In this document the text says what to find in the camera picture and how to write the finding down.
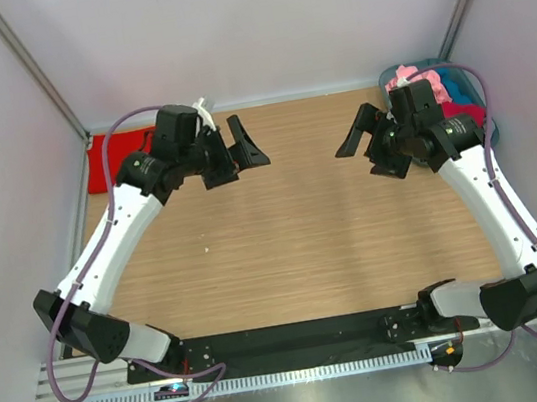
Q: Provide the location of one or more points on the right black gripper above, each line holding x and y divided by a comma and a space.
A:
393, 166

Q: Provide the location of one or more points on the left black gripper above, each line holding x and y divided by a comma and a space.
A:
243, 153

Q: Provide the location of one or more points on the magenta t-shirt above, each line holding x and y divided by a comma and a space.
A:
474, 111

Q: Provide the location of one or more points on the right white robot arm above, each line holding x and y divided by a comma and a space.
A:
459, 159

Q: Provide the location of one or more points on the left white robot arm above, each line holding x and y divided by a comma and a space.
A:
76, 313

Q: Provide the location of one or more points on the pink t-shirt in basket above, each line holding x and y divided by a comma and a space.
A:
408, 74

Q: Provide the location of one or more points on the blue t-shirt in basket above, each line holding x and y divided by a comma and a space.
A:
457, 85

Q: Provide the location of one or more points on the folded red t-shirt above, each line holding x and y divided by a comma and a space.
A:
120, 145

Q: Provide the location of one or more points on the teal plastic laundry basket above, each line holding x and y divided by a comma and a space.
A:
426, 65

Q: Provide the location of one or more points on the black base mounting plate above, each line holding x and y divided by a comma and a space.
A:
319, 342

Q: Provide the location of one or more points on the slotted cable duct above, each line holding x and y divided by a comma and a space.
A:
174, 392

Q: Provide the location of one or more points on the aluminium front rail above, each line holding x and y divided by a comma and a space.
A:
72, 374

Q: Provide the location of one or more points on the left aluminium frame post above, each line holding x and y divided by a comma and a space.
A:
30, 65

